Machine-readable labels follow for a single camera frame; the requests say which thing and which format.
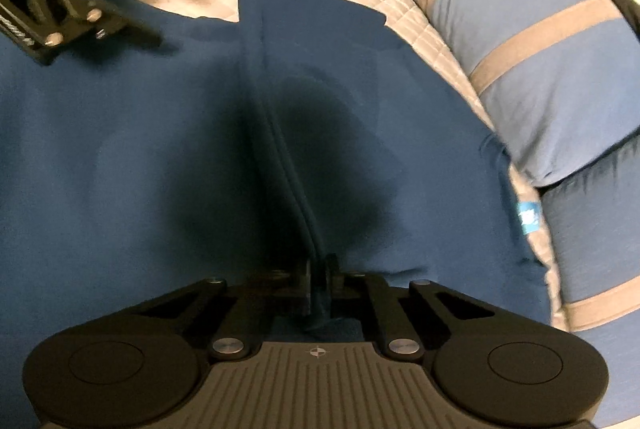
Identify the dark blue sweatshirt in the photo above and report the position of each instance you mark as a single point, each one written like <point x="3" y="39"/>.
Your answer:
<point x="125" y="134"/>

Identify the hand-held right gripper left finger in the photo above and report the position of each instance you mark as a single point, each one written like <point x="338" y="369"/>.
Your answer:
<point x="306" y="289"/>

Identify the small blue tag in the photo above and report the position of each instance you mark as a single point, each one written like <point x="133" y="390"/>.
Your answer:
<point x="528" y="216"/>

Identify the blue pillow with grey stripes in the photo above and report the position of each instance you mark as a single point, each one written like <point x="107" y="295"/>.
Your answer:
<point x="525" y="59"/>
<point x="600" y="249"/>

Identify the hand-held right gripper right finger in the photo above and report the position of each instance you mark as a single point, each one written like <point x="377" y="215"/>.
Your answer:
<point x="331" y="279"/>

